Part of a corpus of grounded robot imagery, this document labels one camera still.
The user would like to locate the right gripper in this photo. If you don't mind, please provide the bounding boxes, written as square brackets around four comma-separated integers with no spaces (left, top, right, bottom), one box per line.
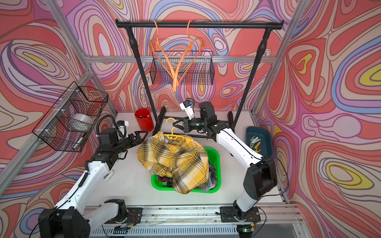
[173,115,207,133]

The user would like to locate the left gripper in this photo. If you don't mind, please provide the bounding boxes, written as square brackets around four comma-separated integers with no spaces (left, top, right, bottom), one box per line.
[112,131,147,156]

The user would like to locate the yellow hanger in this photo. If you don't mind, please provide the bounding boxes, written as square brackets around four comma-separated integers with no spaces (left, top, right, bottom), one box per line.
[163,117,184,140]

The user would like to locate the yellow plaid shirt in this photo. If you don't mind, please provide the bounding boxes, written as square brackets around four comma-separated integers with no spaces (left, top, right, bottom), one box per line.
[137,131,209,194]

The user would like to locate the grey plaid shirt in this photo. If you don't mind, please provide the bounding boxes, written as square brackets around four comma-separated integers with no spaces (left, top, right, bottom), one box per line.
[199,163,218,192]

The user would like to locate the yellow clothespin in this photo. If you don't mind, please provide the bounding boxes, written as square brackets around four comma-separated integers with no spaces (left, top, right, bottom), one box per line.
[254,142,261,153]

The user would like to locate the orange hanger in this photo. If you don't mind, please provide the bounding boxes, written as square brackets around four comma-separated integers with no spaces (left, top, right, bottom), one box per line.
[172,20,204,92]
[149,20,178,92]

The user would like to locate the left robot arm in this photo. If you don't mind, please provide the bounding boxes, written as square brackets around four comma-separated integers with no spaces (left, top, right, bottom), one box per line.
[38,128,145,238]

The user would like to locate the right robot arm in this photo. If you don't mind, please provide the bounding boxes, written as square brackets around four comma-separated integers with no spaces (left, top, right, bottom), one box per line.
[173,99,277,222]

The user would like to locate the red pen cup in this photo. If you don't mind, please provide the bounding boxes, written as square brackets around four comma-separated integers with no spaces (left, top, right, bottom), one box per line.
[135,109,154,132]

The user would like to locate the white clip on table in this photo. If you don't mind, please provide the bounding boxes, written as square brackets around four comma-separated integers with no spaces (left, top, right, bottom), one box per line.
[104,170,115,181]

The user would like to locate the green plastic basket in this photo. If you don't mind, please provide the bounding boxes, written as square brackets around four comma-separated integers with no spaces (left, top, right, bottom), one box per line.
[151,147,222,193]

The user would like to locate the grey tape roll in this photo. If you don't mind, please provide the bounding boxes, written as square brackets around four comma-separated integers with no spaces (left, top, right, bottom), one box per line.
[68,114,94,132]

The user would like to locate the dark teal tray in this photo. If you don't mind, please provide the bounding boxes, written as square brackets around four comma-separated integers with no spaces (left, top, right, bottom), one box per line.
[245,127,273,157]

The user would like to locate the black clothes rack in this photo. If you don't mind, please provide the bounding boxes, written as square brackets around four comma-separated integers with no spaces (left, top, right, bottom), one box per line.
[115,19,284,134]

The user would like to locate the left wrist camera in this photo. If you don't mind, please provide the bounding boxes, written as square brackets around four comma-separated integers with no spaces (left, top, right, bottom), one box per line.
[117,120,129,138]

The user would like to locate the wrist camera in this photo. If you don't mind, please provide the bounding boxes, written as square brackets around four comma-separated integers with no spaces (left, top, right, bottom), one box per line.
[117,120,129,138]
[180,99,194,120]

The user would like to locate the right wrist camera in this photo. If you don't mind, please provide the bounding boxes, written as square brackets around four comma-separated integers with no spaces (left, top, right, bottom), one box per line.
[180,99,194,120]

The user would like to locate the small wire basket on rack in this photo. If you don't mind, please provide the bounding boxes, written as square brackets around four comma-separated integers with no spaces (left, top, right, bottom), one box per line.
[150,50,215,85]

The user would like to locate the black wire basket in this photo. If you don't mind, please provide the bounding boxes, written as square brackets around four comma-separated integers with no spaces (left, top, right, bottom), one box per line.
[32,82,109,152]

